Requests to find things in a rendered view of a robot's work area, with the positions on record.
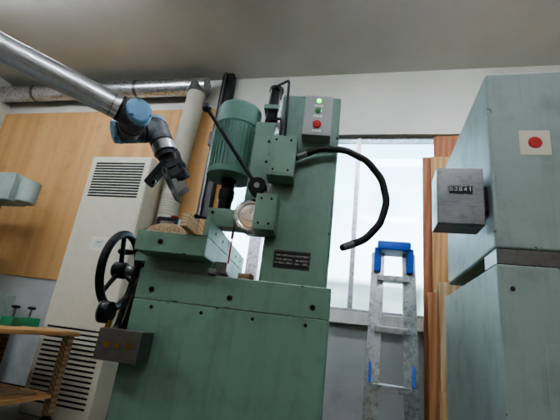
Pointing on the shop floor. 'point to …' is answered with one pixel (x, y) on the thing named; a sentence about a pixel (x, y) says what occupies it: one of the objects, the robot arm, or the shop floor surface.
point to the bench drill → (22, 196)
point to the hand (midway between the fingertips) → (177, 200)
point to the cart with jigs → (15, 394)
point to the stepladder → (411, 387)
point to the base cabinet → (222, 366)
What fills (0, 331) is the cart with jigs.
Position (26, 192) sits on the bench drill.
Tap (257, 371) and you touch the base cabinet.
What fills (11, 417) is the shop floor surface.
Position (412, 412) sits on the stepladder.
